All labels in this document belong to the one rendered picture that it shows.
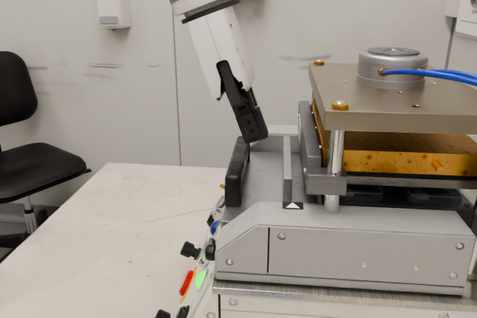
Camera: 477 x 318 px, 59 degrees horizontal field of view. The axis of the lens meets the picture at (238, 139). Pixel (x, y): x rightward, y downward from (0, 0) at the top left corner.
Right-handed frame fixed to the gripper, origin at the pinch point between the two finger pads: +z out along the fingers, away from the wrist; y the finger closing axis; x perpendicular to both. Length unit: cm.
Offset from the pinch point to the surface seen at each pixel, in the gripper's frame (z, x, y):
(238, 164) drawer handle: 3.2, -2.7, 3.9
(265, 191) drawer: 8.1, -0.9, 3.1
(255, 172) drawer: 7.5, -2.4, -2.8
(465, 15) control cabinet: -2.4, 32.2, -13.1
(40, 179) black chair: 22, -108, -96
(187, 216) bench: 22.8, -24.9, -26.9
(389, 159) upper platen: 5.1, 14.2, 10.3
